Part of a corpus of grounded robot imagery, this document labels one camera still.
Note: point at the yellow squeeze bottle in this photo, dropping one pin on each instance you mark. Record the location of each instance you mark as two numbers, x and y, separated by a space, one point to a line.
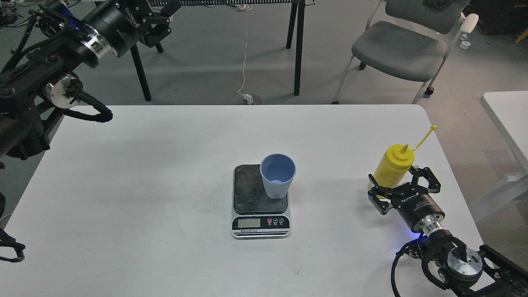
396 162

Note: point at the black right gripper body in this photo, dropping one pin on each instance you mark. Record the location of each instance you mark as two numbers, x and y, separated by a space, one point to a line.
416 207

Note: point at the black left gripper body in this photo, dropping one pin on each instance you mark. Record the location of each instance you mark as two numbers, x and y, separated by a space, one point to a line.
120 22

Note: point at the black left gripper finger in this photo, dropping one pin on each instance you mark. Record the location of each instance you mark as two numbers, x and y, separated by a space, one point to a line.
168 8
154 35

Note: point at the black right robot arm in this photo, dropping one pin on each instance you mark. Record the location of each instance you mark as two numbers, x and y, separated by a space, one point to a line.
446 261

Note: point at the small white cup on floor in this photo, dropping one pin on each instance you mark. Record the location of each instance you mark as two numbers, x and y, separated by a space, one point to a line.
464 43

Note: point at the black trestle table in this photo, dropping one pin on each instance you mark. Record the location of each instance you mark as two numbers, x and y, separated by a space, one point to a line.
216 54

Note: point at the white side table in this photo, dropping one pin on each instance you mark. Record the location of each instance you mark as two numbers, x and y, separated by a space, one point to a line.
508 111

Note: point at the digital kitchen scale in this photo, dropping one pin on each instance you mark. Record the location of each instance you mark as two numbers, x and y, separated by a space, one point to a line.
254 214

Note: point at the grey office chair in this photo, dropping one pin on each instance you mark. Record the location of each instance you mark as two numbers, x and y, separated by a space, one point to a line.
407 54

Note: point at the white power adapter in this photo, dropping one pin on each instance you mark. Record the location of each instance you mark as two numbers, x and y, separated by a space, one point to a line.
252 99

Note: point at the light blue ribbed cup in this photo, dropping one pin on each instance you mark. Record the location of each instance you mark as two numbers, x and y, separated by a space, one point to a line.
277 171

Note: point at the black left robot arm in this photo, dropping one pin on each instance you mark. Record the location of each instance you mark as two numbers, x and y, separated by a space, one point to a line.
38 83

